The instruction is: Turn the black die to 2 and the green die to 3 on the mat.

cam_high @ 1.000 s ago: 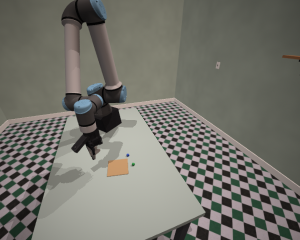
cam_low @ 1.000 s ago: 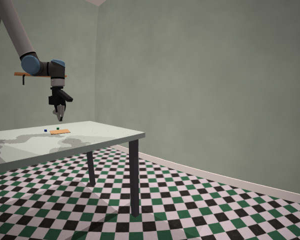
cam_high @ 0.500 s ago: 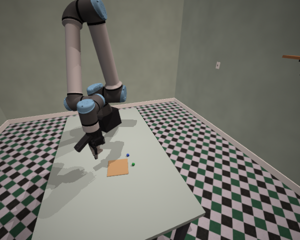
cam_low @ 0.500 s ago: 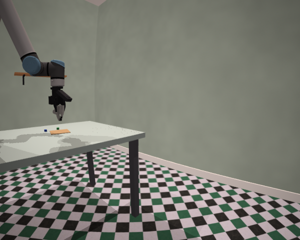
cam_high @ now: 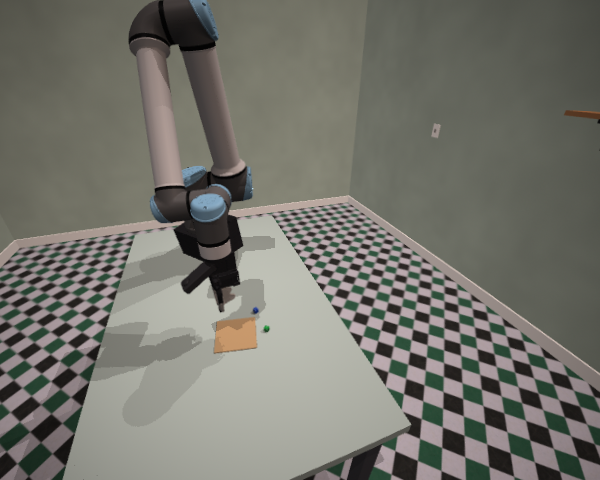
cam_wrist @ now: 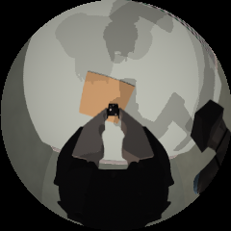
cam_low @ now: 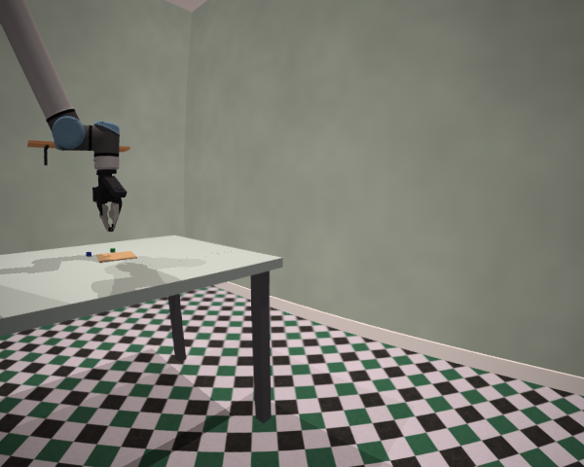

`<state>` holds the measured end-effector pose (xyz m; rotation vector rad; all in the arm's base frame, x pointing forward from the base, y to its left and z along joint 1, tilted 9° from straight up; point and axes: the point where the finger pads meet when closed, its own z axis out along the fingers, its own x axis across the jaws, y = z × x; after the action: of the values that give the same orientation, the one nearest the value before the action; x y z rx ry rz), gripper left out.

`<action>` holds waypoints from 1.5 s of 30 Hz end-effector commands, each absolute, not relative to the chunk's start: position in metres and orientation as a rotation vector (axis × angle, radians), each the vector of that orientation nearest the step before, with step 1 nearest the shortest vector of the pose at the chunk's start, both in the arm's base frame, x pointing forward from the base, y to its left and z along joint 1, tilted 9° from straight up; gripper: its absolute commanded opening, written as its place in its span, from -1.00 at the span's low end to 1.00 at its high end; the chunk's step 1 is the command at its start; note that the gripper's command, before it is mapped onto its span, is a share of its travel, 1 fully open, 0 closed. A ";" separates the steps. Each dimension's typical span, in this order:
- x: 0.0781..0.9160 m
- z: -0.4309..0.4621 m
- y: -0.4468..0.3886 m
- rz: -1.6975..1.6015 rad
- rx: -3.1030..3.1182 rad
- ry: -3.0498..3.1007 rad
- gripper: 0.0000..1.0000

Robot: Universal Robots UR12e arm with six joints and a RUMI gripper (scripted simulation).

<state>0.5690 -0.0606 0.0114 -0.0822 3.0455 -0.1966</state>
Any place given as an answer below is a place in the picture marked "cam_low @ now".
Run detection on orange flat mat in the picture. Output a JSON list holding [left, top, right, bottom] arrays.
[[96, 251, 137, 263]]

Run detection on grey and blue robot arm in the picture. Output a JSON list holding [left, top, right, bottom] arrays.
[[0, 0, 127, 198]]

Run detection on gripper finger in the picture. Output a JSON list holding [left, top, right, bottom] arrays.
[[96, 196, 109, 232], [109, 198, 122, 230]]

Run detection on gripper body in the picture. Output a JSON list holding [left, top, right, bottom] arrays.
[[92, 169, 119, 203]]

